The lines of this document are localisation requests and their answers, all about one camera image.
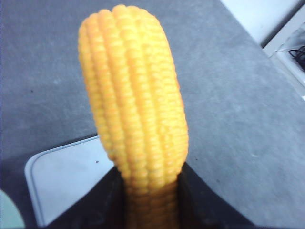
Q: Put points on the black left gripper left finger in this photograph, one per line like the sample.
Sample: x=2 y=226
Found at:
x=103 y=207

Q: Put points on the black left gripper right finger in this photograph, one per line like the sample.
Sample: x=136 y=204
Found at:
x=201 y=208

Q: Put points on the yellow corn cob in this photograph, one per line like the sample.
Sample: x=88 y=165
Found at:
x=138 y=110

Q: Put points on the silver digital kitchen scale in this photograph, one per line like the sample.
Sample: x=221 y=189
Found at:
x=59 y=177

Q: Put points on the green shallow plate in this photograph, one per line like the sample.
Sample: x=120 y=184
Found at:
x=10 y=216

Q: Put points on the white side table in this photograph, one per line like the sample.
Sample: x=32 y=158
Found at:
x=290 y=36

